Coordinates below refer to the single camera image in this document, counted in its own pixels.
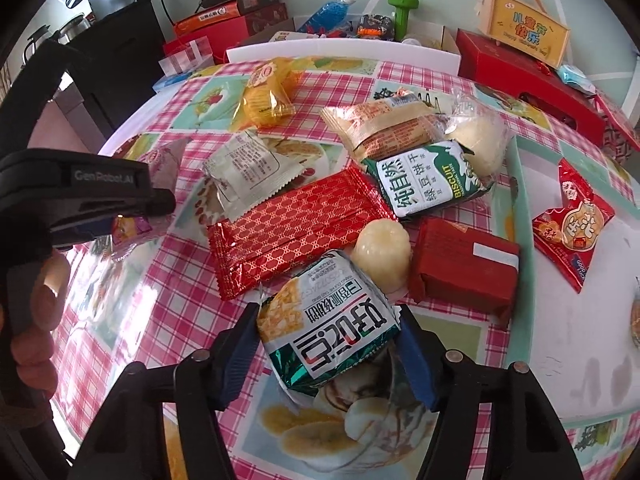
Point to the red gold patterned packet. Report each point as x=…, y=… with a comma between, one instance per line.
x=295, y=225

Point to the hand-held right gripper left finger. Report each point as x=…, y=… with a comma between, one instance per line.
x=240, y=357

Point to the dark red printed box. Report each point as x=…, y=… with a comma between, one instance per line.
x=267, y=20

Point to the light blue tissue pack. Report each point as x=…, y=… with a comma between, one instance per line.
x=170, y=82

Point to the black power adapter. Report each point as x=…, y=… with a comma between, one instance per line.
x=217, y=0

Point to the black chair back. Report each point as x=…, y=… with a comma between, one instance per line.
x=45, y=65

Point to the green dumbbell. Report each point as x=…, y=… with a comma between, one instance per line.
x=404, y=15

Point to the orange flat box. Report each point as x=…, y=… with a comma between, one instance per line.
x=210, y=16

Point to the clear round pastry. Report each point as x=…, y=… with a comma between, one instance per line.
x=477, y=137

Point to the white tray with teal rim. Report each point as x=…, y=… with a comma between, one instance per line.
x=575, y=335

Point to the green white cracker packet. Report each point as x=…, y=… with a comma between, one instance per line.
x=325, y=330

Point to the red patterned tin lid box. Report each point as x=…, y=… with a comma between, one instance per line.
x=617, y=130

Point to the pale yellow jelly cup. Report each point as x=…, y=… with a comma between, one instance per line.
x=382, y=252

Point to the red cartoon snack packet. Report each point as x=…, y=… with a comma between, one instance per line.
x=570, y=225

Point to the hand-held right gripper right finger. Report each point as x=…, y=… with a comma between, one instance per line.
x=417, y=365

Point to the clear acrylic box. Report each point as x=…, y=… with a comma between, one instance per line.
x=185, y=60

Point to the red orange boxes stack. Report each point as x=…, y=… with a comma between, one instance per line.
x=225, y=37

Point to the metal pot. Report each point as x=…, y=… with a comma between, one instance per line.
x=60, y=35

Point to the black orange toy pack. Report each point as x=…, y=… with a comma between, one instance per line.
x=375, y=27

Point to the black cabinet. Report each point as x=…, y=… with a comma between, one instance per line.
x=125, y=70

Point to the large red gift box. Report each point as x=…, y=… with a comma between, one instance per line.
x=500, y=65

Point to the small white snack packet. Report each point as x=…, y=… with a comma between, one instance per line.
x=240, y=165

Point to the white open cardboard carton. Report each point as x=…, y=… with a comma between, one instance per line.
x=350, y=52

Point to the dark red packet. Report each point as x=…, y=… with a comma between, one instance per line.
x=460, y=270

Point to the tan orange bread packet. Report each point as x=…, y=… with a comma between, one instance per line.
x=385, y=125

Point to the blue plastic bottle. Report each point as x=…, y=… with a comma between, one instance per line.
x=325, y=15

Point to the person's left hand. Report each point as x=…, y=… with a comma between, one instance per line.
x=47, y=290

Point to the pink purple cake roll packet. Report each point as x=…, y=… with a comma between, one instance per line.
x=167, y=157

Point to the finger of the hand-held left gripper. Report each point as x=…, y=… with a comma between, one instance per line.
x=150, y=202
x=80, y=235

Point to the green white biscuit packet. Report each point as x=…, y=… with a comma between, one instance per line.
x=425, y=180

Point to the yellow transparent snack packet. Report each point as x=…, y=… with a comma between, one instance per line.
x=265, y=95

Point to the light blue wipes pack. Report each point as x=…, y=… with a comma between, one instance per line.
x=575, y=77

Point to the yellow handbag shaped box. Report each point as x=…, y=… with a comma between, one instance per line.
x=525, y=30

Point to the dark brown flat box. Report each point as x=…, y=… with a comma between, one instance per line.
x=257, y=0

